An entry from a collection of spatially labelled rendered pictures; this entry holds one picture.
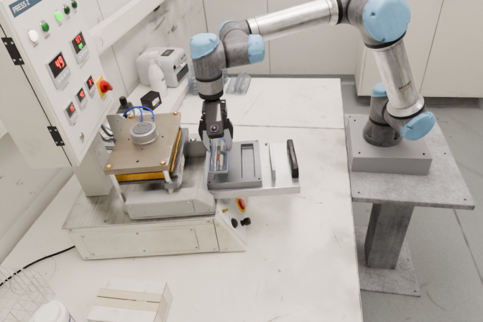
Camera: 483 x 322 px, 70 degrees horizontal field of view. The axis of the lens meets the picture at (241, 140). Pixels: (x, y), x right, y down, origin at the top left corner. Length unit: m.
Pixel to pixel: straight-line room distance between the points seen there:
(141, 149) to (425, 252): 1.67
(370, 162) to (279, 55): 2.27
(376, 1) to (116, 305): 1.05
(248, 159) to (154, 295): 0.48
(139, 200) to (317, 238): 0.58
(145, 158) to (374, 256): 1.36
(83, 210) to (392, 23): 1.05
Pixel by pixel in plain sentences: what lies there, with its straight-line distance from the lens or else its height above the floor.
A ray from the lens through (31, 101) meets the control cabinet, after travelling 0.92.
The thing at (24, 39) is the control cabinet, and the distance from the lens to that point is 0.87.
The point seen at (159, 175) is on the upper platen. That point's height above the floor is 1.05.
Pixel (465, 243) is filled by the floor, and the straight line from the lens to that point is 2.35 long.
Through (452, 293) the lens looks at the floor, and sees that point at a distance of 2.13.
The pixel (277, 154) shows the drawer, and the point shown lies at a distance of 1.16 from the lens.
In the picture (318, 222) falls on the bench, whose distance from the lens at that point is 1.25.
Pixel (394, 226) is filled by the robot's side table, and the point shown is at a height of 0.36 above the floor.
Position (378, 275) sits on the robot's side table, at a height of 0.01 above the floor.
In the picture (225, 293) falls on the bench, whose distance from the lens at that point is 1.11.
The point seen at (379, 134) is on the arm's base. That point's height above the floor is 0.88.
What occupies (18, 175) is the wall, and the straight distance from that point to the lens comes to 1.49.
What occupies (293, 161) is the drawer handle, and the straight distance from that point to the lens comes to 1.07.
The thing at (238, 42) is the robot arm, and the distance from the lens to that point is 0.93.
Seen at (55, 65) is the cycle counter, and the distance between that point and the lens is 0.94.
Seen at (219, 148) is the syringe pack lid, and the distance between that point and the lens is 1.10.
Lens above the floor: 1.71
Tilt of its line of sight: 37 degrees down
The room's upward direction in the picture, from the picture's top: 6 degrees counter-clockwise
